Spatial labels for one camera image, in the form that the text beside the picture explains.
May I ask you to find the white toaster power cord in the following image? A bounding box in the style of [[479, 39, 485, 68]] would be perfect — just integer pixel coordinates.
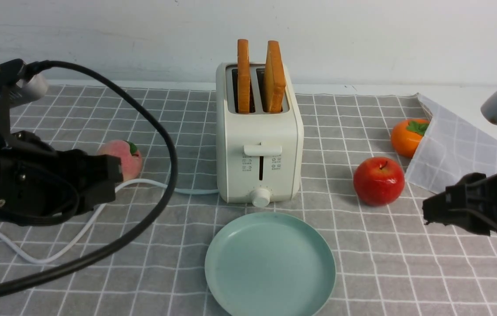
[[0, 178, 220, 265]]

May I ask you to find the toast slice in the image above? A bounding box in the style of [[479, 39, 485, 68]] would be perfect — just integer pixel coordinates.
[[264, 40, 286, 113], [237, 39, 251, 114]]

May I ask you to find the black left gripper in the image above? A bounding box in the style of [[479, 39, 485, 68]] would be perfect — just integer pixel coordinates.
[[0, 131, 123, 224]]

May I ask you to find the light green round plate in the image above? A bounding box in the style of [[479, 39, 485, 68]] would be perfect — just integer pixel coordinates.
[[205, 212, 336, 316]]

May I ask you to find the red apple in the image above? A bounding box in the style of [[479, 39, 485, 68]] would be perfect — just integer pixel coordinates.
[[353, 156, 405, 207]]

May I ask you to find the white two-slot toaster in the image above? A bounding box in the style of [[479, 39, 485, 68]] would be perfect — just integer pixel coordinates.
[[215, 63, 304, 208]]

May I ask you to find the pink peach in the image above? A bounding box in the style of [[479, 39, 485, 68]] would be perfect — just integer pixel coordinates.
[[97, 140, 143, 182]]

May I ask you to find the grey checked tablecloth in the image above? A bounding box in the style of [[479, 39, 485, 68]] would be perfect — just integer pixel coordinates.
[[0, 85, 497, 316]]

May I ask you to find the orange persimmon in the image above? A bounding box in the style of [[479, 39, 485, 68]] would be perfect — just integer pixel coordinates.
[[390, 118, 430, 159]]

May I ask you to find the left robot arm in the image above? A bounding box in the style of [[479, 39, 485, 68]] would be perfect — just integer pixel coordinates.
[[0, 59, 123, 226]]

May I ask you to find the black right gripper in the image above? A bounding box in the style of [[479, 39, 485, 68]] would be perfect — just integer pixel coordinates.
[[422, 172, 497, 237]]

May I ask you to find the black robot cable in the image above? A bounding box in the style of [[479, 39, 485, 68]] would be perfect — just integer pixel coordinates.
[[0, 60, 179, 304]]

